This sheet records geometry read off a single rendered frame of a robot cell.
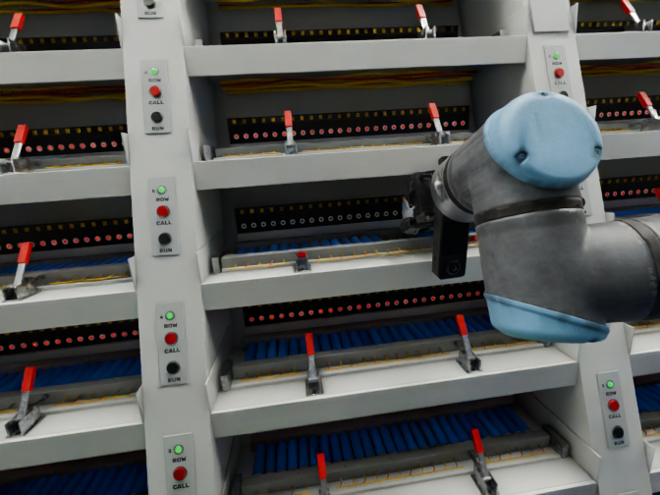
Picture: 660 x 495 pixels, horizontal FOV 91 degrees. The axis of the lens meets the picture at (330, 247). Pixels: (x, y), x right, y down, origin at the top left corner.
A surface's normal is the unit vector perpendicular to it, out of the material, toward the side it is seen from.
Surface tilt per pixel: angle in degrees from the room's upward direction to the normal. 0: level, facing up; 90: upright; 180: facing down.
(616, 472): 90
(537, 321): 91
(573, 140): 83
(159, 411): 90
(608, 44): 108
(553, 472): 18
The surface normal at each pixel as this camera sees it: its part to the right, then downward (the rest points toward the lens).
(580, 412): -0.99, 0.10
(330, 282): 0.12, 0.22
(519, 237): -0.66, -0.02
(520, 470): -0.07, -0.97
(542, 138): 0.06, -0.21
